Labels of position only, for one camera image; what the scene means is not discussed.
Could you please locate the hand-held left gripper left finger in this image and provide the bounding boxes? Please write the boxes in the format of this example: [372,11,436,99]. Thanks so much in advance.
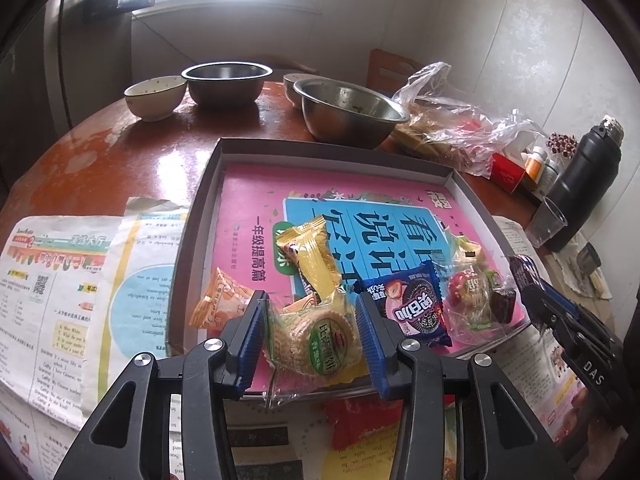
[52,290,271,480]

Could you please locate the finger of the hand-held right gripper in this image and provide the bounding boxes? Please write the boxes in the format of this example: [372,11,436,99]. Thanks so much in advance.
[542,280,608,331]
[522,287,588,361]

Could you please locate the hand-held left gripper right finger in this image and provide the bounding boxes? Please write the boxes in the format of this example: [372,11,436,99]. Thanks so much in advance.
[355,292,556,480]

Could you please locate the brown cake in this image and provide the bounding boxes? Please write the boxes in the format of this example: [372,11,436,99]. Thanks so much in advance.
[487,285,521,325]

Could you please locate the blue cookie packet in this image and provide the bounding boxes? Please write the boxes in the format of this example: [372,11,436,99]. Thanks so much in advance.
[357,260,453,348]

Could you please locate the black chocolate bar packet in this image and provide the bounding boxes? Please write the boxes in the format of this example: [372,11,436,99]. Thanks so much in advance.
[509,254,543,288]

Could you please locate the clear rice cracker packet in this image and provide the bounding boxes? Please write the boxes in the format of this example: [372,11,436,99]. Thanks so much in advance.
[260,287,373,406]

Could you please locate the clear green-label pastry packet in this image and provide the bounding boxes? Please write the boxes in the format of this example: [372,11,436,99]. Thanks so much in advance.
[440,260,501,331]

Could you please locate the grey cardboard tray box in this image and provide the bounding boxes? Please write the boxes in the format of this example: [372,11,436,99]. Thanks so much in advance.
[165,138,533,401]

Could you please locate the crumpled white paper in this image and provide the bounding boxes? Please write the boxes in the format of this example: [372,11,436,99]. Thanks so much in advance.
[547,250,616,301]

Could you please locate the colourful cartoon newspaper sheet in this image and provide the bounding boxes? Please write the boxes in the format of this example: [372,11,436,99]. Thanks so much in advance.
[165,215,581,480]

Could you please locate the small steel cup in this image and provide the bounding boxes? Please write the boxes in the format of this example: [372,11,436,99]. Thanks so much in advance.
[576,242,603,273]

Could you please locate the orange snack packet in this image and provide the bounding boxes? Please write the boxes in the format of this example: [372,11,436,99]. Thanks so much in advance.
[190,266,253,333]
[282,294,323,317]

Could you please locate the red snack packet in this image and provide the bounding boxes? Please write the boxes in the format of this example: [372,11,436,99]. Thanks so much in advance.
[325,395,408,453]

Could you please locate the clear plastic cup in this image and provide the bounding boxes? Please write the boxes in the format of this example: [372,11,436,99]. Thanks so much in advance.
[525,196,570,248]

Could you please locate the green yellow snack packet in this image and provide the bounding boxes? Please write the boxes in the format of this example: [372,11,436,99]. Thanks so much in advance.
[447,232,483,266]

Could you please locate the torn newspaper sheet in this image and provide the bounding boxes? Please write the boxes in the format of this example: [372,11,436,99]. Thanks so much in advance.
[107,196,191,356]

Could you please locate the black thermos bottle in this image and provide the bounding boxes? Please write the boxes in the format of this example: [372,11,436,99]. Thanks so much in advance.
[542,116,626,253]

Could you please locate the pink book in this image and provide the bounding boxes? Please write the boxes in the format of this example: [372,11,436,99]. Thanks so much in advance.
[215,162,528,393]

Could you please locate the white medicine bottle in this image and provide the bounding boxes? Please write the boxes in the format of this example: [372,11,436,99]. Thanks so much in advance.
[539,159,561,196]

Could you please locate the red tissue box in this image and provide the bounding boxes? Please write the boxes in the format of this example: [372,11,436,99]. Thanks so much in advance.
[490,135,536,195]

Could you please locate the orange-capped medicine bottle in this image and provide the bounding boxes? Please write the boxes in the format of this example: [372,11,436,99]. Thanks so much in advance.
[524,146,548,183]

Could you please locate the dried flower decoration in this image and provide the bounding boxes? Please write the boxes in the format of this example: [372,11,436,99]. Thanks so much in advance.
[547,132,581,158]

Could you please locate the newspaper sheet with red header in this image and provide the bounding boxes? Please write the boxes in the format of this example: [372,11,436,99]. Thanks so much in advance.
[0,215,126,416]

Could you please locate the clear plastic bag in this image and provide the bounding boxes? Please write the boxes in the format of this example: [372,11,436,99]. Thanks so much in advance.
[390,61,548,178]

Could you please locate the steel bowl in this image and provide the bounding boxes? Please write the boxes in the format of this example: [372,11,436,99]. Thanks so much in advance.
[181,61,274,107]
[292,77,412,150]

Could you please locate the ceramic bowl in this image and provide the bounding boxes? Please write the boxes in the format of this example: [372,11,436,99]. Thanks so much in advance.
[123,75,188,122]
[282,73,326,111]

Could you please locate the wooden chair back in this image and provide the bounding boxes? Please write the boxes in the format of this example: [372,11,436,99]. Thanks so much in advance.
[367,48,426,93]

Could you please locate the dark grey refrigerator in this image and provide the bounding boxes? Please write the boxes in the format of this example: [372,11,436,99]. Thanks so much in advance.
[30,0,133,131]

